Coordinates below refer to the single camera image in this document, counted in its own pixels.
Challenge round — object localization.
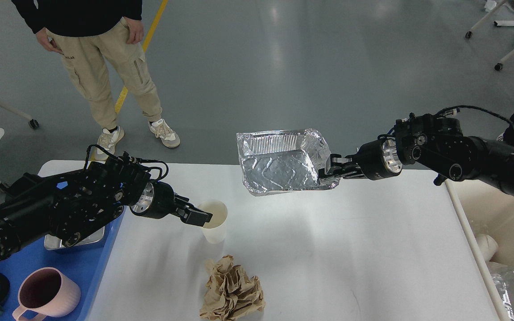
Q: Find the white chair base right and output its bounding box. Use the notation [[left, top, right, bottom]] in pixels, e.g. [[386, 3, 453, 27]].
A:
[[464, 0, 514, 71]]

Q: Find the person in beige trousers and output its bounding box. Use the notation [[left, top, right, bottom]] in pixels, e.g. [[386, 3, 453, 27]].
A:
[[13, 0, 180, 161]]

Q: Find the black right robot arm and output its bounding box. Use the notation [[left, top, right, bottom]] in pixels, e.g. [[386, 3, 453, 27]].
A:
[[318, 108, 514, 196]]

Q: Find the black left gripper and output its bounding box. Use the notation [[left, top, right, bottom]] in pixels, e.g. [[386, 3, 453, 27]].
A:
[[130, 181, 213, 227]]

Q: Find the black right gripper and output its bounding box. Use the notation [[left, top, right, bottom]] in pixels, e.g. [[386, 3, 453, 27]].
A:
[[318, 137, 402, 181]]

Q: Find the aluminium foil tray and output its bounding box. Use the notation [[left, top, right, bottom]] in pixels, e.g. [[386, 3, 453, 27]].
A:
[[236, 128, 340, 197]]

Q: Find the person's left hand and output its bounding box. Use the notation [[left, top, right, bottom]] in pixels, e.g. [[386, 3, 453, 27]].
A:
[[123, 17, 144, 44]]

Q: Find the pink ribbed mug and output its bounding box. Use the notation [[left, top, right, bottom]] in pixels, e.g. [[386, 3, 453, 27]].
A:
[[12, 267, 81, 321]]

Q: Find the beige plastic bin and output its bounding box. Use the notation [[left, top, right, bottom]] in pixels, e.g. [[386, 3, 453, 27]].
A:
[[445, 180, 514, 321]]

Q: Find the stainless steel rectangular dish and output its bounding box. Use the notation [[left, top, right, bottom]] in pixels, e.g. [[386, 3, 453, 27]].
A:
[[43, 227, 107, 251]]

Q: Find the blue plastic tray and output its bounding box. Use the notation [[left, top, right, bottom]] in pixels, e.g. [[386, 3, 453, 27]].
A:
[[0, 215, 122, 321]]

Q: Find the white paper cup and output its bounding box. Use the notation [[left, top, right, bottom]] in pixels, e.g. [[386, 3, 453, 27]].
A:
[[198, 199, 228, 244]]

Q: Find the person's right hand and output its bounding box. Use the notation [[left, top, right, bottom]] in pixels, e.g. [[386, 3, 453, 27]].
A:
[[34, 27, 62, 54]]

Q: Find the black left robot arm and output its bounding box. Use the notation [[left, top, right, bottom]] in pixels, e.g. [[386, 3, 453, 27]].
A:
[[0, 152, 213, 304]]

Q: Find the crumpled white cup in bin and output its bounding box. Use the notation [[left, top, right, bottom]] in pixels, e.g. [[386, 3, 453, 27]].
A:
[[475, 234, 498, 262]]

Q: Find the brown paper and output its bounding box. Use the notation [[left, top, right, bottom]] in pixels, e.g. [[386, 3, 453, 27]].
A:
[[199, 255, 266, 321]]

